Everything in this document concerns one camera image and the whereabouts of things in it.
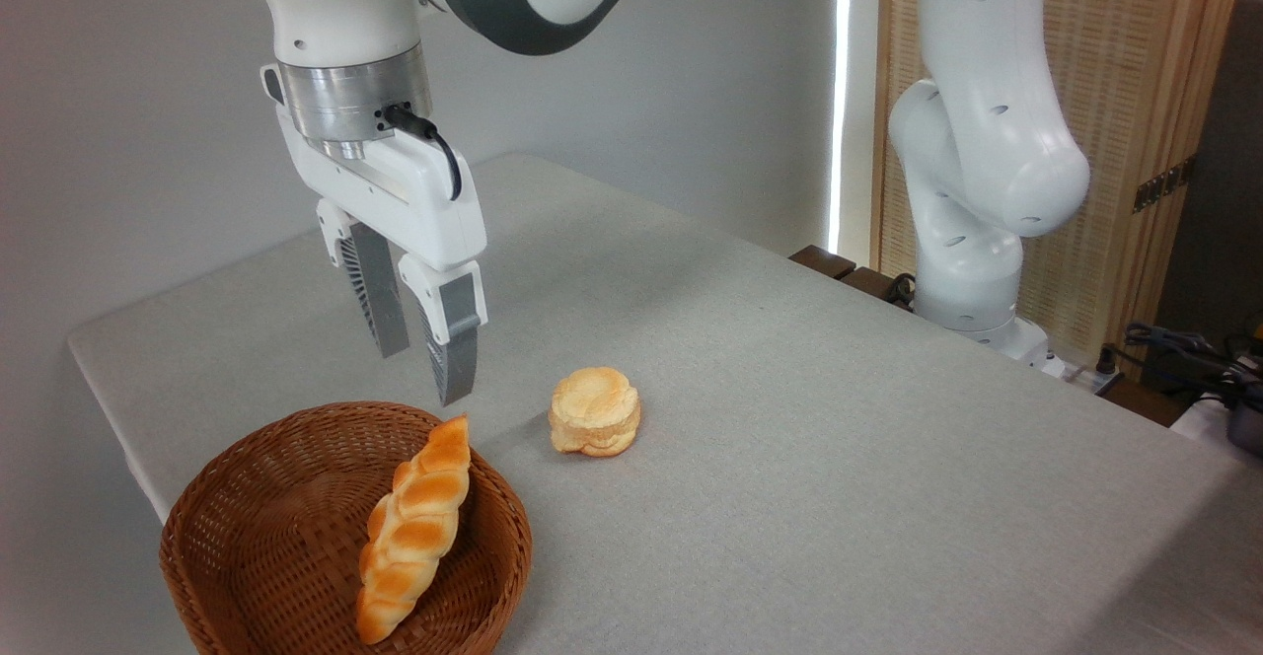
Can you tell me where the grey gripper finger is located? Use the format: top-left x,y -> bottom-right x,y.
398,254 -> 488,407
316,198 -> 410,359

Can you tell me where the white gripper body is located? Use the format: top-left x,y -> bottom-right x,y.
261,63 -> 488,273

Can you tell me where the long braided bread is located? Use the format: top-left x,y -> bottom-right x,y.
355,415 -> 472,646

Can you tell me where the round bread bun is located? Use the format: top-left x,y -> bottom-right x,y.
549,367 -> 642,458

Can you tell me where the brown wicker basket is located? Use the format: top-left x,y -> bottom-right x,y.
159,400 -> 533,655

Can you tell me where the dark brown wooden block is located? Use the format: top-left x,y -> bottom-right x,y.
1103,379 -> 1187,428
841,266 -> 917,311
789,245 -> 857,281

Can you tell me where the grey tablecloth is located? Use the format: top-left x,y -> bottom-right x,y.
67,152 -> 1263,655

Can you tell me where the white power strip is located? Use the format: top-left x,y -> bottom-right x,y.
1061,359 -> 1126,398

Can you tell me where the bamboo and wood screen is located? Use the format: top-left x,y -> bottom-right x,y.
871,0 -> 1249,370

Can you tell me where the black metal hinge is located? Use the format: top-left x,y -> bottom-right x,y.
1132,157 -> 1197,214

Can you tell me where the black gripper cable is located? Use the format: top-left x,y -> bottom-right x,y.
383,103 -> 463,201

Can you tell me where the black cable bundle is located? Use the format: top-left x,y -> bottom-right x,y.
1095,323 -> 1263,411

